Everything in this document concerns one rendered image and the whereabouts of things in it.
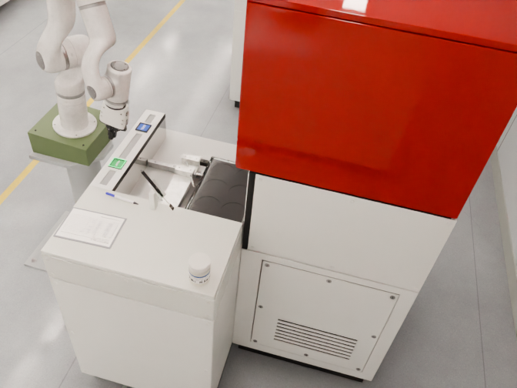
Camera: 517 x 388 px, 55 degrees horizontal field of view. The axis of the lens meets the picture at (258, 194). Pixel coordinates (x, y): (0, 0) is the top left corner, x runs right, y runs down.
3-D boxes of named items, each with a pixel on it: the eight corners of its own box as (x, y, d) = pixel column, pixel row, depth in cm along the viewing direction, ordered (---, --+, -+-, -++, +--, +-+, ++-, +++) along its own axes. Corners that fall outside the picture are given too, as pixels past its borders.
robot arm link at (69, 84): (49, 87, 212) (41, 36, 195) (89, 75, 222) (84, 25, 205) (64, 102, 207) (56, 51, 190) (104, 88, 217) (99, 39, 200)
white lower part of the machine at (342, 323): (379, 262, 303) (421, 160, 246) (368, 389, 245) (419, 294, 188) (267, 235, 311) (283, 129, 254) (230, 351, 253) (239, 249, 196)
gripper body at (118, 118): (133, 100, 185) (130, 123, 193) (107, 90, 184) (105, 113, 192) (124, 111, 179) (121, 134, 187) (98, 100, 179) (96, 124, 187)
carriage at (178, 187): (201, 165, 224) (201, 160, 222) (171, 222, 198) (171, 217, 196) (185, 162, 225) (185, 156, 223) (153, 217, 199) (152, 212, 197)
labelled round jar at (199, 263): (212, 272, 169) (213, 255, 162) (206, 289, 164) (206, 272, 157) (192, 267, 169) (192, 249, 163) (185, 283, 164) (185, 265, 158)
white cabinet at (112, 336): (260, 259, 297) (275, 154, 240) (209, 418, 228) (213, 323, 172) (159, 233, 304) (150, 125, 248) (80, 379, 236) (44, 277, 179)
